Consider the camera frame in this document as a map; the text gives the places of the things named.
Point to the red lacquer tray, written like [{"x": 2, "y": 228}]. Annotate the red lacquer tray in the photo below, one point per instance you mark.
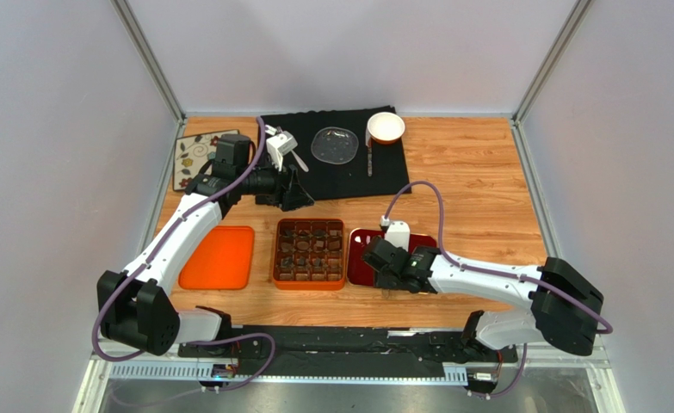
[{"x": 358, "y": 272}]

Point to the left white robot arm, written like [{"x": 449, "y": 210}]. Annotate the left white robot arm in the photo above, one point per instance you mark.
[{"x": 134, "y": 304}]

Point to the floral square plate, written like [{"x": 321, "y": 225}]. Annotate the floral square plate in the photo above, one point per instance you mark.
[{"x": 191, "y": 153}]

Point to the dark handled knife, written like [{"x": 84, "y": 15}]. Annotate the dark handled knife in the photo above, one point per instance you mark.
[{"x": 369, "y": 160}]

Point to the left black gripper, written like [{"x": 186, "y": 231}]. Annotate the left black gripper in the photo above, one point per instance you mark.
[{"x": 295, "y": 198}]

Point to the black cloth mat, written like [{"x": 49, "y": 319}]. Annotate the black cloth mat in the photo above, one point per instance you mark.
[{"x": 328, "y": 181}]

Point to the orange tin lid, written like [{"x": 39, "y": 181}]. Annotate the orange tin lid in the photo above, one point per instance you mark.
[{"x": 222, "y": 260}]

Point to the silver fork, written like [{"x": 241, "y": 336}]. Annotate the silver fork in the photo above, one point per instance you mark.
[{"x": 300, "y": 161}]

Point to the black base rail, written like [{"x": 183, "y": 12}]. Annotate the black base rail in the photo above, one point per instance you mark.
[{"x": 351, "y": 352}]

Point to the light leaf chocolate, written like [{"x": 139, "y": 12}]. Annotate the light leaf chocolate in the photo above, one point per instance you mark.
[{"x": 287, "y": 248}]

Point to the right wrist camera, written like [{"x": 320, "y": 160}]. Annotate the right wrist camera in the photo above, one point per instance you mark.
[{"x": 396, "y": 232}]

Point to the white orange bowl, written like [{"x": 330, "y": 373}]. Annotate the white orange bowl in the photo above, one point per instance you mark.
[{"x": 384, "y": 128}]

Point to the rectangular milk chocolate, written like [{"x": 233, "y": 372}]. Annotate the rectangular milk chocolate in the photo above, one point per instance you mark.
[{"x": 318, "y": 246}]

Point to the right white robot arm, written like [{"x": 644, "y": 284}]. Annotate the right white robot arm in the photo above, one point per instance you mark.
[{"x": 551, "y": 303}]

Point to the clear glass plate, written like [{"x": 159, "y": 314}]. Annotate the clear glass plate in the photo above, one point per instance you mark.
[{"x": 335, "y": 145}]

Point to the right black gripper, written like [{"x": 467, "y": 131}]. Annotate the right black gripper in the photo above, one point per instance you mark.
[{"x": 375, "y": 259}]

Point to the orange chocolate box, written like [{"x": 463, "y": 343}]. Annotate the orange chocolate box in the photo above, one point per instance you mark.
[{"x": 330, "y": 277}]

